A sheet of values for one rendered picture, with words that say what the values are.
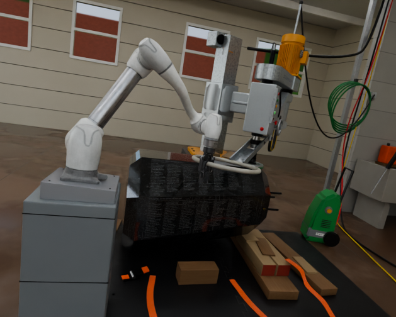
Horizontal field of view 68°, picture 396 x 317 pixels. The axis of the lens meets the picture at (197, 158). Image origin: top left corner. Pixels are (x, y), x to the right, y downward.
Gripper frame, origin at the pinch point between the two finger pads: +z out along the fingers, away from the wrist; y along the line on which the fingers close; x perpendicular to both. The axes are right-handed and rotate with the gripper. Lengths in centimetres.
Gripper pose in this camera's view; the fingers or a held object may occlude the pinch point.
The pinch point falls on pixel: (203, 177)
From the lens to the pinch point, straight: 190.2
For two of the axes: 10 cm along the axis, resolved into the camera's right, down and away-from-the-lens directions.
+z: -1.8, 9.8, 1.2
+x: -7.4, -2.2, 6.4
